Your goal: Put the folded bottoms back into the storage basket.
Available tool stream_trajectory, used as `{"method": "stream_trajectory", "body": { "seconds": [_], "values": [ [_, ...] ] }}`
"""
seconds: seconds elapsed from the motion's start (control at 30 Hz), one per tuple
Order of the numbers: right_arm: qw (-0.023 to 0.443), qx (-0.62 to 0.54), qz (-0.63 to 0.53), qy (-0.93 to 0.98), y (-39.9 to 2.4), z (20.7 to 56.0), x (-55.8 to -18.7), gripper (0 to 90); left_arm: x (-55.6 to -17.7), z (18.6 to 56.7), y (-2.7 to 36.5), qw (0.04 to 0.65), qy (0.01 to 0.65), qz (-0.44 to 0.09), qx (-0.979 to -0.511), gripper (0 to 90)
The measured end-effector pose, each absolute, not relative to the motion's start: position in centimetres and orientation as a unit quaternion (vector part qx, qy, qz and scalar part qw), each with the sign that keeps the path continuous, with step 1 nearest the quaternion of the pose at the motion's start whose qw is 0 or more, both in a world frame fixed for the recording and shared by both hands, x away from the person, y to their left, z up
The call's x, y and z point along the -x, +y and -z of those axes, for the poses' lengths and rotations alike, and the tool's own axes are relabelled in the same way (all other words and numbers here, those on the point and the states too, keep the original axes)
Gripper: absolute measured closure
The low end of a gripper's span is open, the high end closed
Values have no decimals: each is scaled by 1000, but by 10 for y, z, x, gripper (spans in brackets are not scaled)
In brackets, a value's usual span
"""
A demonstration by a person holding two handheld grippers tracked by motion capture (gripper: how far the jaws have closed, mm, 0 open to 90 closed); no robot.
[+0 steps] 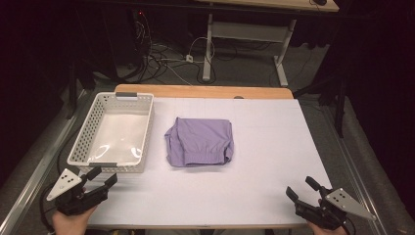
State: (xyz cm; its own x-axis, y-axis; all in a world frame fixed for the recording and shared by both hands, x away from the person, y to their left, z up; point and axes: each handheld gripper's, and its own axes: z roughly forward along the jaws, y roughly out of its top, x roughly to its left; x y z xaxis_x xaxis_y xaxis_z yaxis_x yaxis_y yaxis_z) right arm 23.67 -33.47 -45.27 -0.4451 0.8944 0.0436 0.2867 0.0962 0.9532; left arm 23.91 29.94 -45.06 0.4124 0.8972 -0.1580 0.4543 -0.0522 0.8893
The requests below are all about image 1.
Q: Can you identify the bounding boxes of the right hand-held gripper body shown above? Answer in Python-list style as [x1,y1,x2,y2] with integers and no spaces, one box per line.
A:
[294,187,377,231]

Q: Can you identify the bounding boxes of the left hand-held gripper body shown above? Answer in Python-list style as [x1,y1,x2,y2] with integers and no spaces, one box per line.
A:
[46,167,111,217]

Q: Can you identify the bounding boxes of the white perforated plastic basket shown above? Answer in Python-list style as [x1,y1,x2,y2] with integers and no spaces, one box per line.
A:
[67,91,155,174]

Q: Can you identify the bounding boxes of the purple shorts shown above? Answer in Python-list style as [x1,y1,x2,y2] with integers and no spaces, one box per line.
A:
[163,117,235,168]

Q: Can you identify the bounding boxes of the person's right hand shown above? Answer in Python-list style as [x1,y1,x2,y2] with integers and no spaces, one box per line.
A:
[306,219,348,235]

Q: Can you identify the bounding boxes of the person's left hand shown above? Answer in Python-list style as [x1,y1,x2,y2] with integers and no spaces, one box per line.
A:
[52,205,98,235]

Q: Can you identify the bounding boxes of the black stand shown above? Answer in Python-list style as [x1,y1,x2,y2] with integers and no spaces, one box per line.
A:
[65,60,87,120]
[293,72,348,139]

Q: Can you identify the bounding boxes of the dark curtain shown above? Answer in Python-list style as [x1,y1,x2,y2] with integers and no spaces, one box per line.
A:
[339,0,415,212]
[0,0,86,189]

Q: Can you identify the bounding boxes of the wooden table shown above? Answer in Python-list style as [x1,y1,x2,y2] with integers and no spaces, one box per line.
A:
[87,83,308,230]

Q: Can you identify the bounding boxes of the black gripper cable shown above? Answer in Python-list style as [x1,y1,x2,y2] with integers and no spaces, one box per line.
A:
[56,127,82,174]

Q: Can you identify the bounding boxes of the metal floor rail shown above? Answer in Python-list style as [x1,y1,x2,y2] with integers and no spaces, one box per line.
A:
[0,88,93,235]
[321,103,387,235]

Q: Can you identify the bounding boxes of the tangle of black cables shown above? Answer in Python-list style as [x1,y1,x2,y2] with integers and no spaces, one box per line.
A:
[128,11,217,86]

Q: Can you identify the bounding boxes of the white cable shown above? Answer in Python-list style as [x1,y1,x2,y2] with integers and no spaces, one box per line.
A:
[188,36,217,64]

